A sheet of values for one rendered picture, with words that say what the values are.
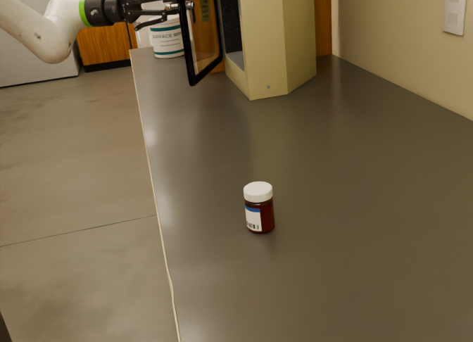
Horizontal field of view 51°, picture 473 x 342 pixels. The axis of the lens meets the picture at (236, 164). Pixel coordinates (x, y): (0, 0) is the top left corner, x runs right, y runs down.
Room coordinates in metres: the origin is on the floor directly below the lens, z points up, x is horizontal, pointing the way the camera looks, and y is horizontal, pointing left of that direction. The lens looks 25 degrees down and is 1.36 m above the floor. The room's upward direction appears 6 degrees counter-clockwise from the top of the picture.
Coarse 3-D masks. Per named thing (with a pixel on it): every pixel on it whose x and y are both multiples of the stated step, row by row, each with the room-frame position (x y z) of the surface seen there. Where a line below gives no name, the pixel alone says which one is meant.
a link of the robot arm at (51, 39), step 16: (0, 0) 1.33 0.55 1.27; (16, 0) 1.37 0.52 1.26; (0, 16) 1.33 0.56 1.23; (16, 16) 1.34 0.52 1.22; (32, 16) 1.37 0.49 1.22; (48, 16) 1.44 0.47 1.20; (16, 32) 1.35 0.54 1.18; (32, 32) 1.35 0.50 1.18; (48, 32) 1.37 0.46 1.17; (64, 32) 1.41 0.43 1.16; (32, 48) 1.37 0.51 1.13; (48, 48) 1.36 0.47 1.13; (64, 48) 1.39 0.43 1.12
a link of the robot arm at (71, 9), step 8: (56, 0) 1.49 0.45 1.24; (64, 0) 1.48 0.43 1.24; (72, 0) 1.48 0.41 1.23; (80, 0) 1.47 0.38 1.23; (48, 8) 1.48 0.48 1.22; (56, 8) 1.46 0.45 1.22; (64, 8) 1.46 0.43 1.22; (72, 8) 1.47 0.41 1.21; (80, 8) 1.46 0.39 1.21; (64, 16) 1.44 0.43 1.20; (72, 16) 1.46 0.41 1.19; (80, 16) 1.46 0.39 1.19; (72, 24) 1.45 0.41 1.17; (80, 24) 1.47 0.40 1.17; (88, 24) 1.47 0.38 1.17
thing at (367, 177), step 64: (320, 64) 1.61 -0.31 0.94; (192, 128) 1.14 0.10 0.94; (256, 128) 1.09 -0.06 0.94; (320, 128) 1.04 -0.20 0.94; (384, 128) 1.00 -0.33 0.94; (448, 128) 0.96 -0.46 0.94; (192, 192) 0.80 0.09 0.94; (320, 192) 0.75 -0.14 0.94; (384, 192) 0.72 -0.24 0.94; (448, 192) 0.70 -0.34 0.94; (192, 256) 0.60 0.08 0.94; (256, 256) 0.58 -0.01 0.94; (320, 256) 0.57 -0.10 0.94; (384, 256) 0.55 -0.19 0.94; (448, 256) 0.53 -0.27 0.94; (192, 320) 0.47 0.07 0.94; (256, 320) 0.45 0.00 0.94; (320, 320) 0.44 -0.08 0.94; (384, 320) 0.43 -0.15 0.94; (448, 320) 0.42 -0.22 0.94
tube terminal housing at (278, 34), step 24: (240, 0) 1.30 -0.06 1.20; (264, 0) 1.31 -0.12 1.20; (288, 0) 1.35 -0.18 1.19; (312, 0) 1.47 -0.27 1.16; (240, 24) 1.33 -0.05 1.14; (264, 24) 1.31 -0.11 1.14; (288, 24) 1.34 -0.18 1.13; (312, 24) 1.47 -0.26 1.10; (264, 48) 1.31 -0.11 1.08; (288, 48) 1.34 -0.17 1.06; (312, 48) 1.46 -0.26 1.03; (240, 72) 1.39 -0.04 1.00; (264, 72) 1.31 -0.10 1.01; (288, 72) 1.33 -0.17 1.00; (312, 72) 1.46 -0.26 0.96; (264, 96) 1.31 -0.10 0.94
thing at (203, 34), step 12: (192, 0) 1.40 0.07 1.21; (204, 0) 1.50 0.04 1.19; (180, 12) 1.32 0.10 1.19; (204, 12) 1.49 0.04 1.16; (180, 24) 1.32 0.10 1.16; (192, 24) 1.38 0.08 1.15; (204, 24) 1.47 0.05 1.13; (216, 24) 1.58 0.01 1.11; (192, 36) 1.37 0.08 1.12; (204, 36) 1.46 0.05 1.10; (216, 36) 1.57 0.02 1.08; (192, 48) 1.36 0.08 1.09; (204, 48) 1.45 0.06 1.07; (216, 48) 1.55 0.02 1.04; (204, 60) 1.44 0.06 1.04
